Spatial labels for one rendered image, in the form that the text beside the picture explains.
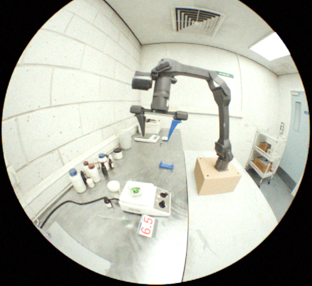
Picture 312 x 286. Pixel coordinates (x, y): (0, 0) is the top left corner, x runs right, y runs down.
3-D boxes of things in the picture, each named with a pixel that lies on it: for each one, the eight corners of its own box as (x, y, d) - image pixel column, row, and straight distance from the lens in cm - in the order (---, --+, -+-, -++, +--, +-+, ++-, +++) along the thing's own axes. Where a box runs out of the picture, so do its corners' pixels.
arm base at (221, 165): (223, 164, 62) (225, 155, 59) (228, 170, 57) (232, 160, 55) (212, 165, 58) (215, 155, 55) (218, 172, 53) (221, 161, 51)
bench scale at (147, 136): (155, 143, 109) (155, 139, 107) (133, 140, 118) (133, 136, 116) (159, 137, 126) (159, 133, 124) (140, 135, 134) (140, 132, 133)
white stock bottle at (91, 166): (100, 175, 69) (95, 161, 64) (101, 181, 65) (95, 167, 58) (91, 176, 71) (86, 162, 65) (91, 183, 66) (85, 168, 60)
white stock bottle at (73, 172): (86, 192, 62) (77, 173, 54) (76, 194, 64) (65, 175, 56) (86, 184, 67) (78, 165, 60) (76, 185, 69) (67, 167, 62)
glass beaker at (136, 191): (130, 201, 41) (127, 188, 35) (128, 192, 44) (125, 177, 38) (146, 198, 41) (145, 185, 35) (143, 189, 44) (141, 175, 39)
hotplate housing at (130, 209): (169, 195, 53) (171, 184, 47) (169, 217, 46) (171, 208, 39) (126, 190, 56) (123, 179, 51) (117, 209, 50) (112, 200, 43)
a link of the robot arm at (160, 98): (190, 94, 33) (187, 98, 39) (132, 88, 35) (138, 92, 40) (188, 120, 32) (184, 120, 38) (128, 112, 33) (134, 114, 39)
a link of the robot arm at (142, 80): (168, 68, 43) (138, 64, 43) (173, 59, 36) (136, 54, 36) (164, 94, 40) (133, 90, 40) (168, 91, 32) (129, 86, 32)
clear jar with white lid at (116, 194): (111, 200, 54) (107, 189, 48) (111, 191, 57) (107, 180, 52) (123, 199, 53) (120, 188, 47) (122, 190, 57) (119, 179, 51)
